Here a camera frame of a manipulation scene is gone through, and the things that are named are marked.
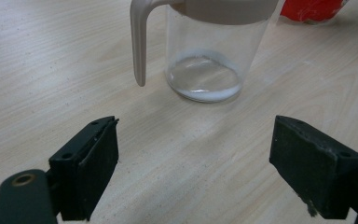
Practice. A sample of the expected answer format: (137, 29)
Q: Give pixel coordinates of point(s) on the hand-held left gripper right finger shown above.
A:
(310, 165)

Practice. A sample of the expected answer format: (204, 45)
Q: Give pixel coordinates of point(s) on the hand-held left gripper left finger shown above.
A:
(84, 161)

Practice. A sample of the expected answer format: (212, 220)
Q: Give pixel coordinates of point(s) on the clear pitcher with beige lid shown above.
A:
(205, 77)

